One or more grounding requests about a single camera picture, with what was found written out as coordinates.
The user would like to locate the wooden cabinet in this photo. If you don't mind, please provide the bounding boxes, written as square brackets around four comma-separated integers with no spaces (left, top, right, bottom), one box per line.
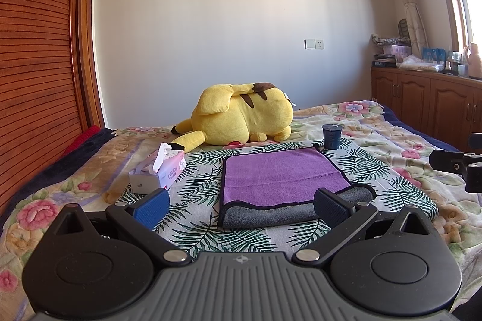
[371,67,481,151]

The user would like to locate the pink tissue box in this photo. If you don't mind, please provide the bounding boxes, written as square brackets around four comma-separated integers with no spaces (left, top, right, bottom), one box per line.
[129,143,186,195]

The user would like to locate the white plastic bag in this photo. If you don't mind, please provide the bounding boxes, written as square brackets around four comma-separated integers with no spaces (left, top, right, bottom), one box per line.
[398,54,443,72]

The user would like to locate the blue box on cabinet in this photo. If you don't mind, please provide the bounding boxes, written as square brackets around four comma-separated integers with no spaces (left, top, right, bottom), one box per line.
[422,48,446,62]

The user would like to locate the white wall switch plate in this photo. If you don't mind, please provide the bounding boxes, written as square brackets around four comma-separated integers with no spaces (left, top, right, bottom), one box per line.
[304,39,324,50]

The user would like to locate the yellow plush toy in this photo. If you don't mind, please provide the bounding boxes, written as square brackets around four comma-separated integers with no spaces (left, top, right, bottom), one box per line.
[172,83,293,152]

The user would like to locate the floral bed blanket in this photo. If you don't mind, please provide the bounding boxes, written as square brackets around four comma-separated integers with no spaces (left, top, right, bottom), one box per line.
[1,101,481,320]

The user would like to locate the pink detergent bottle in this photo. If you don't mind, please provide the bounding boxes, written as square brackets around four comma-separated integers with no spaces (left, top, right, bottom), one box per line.
[465,42,482,80]

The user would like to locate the red and navy folded blankets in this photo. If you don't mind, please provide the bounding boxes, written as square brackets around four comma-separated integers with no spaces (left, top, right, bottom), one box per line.
[1,126,115,230]

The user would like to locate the purple and grey towel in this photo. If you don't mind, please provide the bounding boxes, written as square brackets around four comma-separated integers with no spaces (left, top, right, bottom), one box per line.
[218,146,373,230]

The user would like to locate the dark blue cup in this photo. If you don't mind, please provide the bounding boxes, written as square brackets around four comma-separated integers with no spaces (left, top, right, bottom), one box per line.
[322,124,343,150]

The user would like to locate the wooden slatted wardrobe door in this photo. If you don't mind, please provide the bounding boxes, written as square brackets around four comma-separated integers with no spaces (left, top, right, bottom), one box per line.
[1,0,91,210]

